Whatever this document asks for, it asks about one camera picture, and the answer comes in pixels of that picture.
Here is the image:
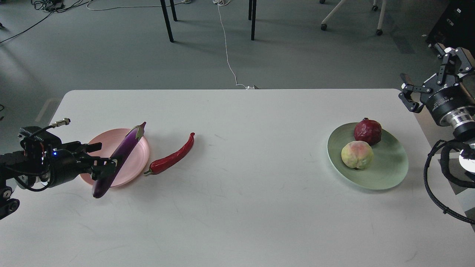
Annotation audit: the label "pink plate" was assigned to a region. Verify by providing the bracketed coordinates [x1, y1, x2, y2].
[90, 128, 150, 188]

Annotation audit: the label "black equipment box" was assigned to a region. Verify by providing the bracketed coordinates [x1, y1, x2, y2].
[426, 0, 475, 53]

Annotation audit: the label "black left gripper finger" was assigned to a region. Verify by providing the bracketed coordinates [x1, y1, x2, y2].
[76, 142, 102, 154]
[88, 157, 117, 181]

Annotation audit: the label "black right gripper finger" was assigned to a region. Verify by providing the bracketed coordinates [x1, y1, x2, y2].
[436, 44, 475, 86]
[399, 73, 434, 113]

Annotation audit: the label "green plate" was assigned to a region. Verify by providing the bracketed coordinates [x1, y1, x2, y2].
[326, 123, 409, 190]

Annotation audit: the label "red pomegranate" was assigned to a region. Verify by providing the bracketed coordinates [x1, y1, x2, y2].
[353, 117, 382, 146]

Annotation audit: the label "green pink peach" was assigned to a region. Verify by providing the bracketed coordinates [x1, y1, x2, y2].
[340, 141, 374, 169]

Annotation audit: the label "black floor cables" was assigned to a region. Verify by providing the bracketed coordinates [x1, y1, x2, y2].
[0, 0, 91, 45]

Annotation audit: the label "black table leg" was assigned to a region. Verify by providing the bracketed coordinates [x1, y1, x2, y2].
[248, 0, 257, 41]
[160, 0, 178, 43]

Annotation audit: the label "purple eggplant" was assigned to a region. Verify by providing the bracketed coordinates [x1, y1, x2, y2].
[92, 122, 147, 199]

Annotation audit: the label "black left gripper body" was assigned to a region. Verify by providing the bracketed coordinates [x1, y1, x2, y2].
[47, 141, 92, 188]

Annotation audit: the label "red chili pepper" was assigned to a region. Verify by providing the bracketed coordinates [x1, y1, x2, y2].
[144, 132, 195, 175]

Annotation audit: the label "black table leg right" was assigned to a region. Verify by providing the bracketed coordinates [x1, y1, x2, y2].
[248, 0, 257, 41]

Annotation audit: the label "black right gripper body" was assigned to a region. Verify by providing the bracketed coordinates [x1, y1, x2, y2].
[422, 74, 474, 126]

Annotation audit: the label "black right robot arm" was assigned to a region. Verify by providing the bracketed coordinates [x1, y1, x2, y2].
[399, 43, 475, 188]

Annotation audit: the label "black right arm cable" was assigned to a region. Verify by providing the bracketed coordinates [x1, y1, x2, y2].
[424, 139, 475, 224]

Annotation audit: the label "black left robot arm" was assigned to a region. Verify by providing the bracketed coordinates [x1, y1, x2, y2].
[0, 118, 123, 218]

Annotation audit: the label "black table leg left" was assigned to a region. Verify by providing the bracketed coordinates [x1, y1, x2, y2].
[160, 0, 178, 43]

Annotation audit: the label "white chair base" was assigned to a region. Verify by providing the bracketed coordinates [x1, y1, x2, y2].
[320, 0, 389, 36]

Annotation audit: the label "white floor cable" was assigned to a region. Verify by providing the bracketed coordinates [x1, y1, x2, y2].
[213, 0, 256, 90]

